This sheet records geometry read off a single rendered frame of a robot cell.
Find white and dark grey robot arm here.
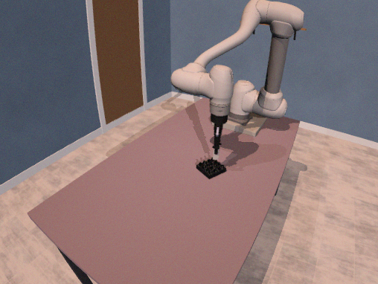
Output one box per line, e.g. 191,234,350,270
170,0,304,126

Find black knob box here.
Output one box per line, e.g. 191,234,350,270
196,157,226,179

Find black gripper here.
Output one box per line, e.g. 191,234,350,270
211,114,228,160

